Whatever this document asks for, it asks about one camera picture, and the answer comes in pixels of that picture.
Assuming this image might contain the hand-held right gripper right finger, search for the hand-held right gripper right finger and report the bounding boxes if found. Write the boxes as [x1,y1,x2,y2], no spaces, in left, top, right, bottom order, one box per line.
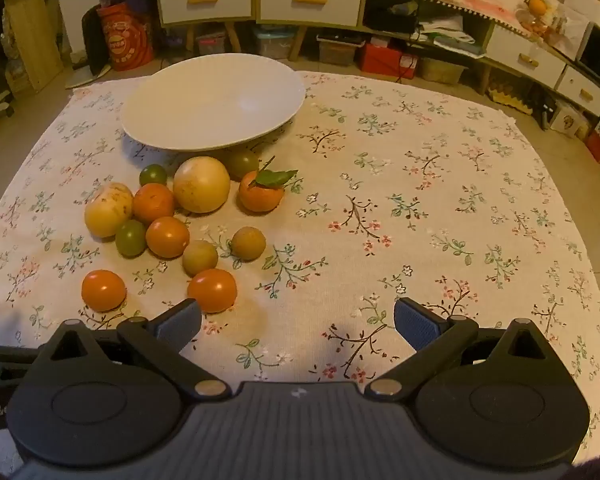
[366,297,562,396]

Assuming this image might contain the floral tablecloth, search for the floral tablecloth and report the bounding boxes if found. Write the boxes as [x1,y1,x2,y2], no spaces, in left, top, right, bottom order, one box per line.
[0,71,600,461]

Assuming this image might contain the clear box teal lid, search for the clear box teal lid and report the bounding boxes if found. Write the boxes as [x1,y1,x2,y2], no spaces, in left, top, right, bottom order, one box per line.
[253,26,297,60]

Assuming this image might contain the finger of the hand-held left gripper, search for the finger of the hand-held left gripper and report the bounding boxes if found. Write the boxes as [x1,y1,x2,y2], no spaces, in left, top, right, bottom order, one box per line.
[0,344,41,381]

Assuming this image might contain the low wooden sideboard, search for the low wooden sideboard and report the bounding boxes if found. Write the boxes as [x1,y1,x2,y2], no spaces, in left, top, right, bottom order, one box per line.
[362,0,600,117]

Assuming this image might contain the olive green tomato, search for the olive green tomato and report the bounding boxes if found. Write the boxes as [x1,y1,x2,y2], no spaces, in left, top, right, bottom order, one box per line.
[224,149,260,181]

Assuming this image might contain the orange tomato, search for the orange tomato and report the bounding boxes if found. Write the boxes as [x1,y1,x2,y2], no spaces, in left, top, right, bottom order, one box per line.
[145,216,191,259]
[187,268,238,314]
[132,183,176,226]
[81,270,127,312]

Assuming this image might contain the white countertop appliance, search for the white countertop appliance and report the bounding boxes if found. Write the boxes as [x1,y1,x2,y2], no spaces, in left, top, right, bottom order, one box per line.
[557,0,600,36]

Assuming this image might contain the yellow egg tray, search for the yellow egg tray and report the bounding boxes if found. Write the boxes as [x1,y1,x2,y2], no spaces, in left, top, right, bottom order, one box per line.
[486,87,534,114]

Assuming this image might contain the white plate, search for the white plate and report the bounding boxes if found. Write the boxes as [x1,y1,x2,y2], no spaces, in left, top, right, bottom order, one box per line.
[120,53,305,152]

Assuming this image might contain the black bag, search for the black bag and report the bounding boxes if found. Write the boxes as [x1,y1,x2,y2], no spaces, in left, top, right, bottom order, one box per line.
[363,0,422,34]

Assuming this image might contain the mandarin with green leaf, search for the mandarin with green leaf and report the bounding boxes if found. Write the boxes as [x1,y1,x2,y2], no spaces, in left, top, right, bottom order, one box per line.
[238,156,299,213]

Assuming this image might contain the clear box dark lid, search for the clear box dark lid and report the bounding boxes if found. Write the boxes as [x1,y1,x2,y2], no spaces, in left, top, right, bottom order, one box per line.
[316,33,367,66]

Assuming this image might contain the pale yellow citrus fruit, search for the pale yellow citrus fruit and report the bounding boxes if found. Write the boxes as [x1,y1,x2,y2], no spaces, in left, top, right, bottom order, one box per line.
[84,182,134,239]
[173,156,231,214]

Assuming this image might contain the beige storage box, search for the beige storage box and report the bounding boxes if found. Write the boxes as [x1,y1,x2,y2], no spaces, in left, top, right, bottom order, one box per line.
[419,57,469,85]

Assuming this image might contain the fruit stand with oranges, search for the fruit stand with oranges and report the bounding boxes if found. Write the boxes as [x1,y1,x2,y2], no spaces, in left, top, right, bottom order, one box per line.
[516,0,558,42]

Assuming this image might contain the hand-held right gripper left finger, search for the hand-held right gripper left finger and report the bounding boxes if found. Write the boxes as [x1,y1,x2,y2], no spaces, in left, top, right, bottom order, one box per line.
[36,298,231,402]

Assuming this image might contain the pile of folded cloths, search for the pile of folded cloths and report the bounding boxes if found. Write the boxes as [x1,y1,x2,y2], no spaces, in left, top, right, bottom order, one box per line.
[420,10,487,57]

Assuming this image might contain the white printed carton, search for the white printed carton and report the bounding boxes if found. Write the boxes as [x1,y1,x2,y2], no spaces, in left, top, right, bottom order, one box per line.
[550,102,589,139]

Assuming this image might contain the black flat panel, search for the black flat panel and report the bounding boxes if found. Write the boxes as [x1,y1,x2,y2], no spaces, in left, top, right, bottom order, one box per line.
[81,8,112,77]

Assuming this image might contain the wooden board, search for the wooden board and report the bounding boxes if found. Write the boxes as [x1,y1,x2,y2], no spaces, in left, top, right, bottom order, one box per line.
[4,0,65,93]

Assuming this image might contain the clear box pink lid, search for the clear box pink lid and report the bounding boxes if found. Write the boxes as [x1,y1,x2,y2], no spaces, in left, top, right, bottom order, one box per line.
[196,32,229,57]

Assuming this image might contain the red box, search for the red box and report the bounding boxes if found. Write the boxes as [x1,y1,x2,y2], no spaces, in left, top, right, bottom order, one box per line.
[356,42,421,81]

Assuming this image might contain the red printed bag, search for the red printed bag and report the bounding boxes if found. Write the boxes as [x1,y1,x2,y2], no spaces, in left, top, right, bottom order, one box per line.
[96,2,155,73]

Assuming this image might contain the brown round fruit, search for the brown round fruit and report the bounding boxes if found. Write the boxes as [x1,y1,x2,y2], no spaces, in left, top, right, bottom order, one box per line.
[182,240,219,277]
[230,226,267,261]

